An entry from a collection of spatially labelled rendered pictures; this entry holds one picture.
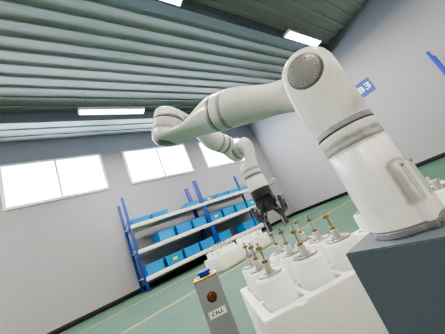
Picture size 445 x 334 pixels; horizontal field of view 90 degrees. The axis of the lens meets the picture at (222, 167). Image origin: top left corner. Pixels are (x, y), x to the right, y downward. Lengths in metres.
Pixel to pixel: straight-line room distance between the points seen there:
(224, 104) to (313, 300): 0.52
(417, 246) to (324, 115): 0.21
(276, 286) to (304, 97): 0.47
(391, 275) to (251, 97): 0.38
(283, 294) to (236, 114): 0.47
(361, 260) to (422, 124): 6.44
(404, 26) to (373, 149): 6.78
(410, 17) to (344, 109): 6.78
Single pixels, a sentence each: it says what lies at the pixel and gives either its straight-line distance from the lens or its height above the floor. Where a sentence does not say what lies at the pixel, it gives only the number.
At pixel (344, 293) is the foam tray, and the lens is 0.71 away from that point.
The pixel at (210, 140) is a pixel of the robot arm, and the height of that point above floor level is 0.69.
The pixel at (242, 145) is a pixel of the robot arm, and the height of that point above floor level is 0.66.
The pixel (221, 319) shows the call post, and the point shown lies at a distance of 0.71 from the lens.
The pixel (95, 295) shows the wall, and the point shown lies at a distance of 5.66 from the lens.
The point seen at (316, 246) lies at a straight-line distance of 0.85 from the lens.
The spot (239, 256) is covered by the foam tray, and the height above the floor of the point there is 0.06.
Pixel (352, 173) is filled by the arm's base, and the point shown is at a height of 0.40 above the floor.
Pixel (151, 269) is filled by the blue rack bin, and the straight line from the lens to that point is 5.10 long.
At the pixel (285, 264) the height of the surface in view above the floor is 0.23.
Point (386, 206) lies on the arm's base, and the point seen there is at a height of 0.34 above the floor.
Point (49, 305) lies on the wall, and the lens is 5.68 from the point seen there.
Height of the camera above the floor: 0.40
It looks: 16 degrees up
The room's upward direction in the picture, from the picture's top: 24 degrees counter-clockwise
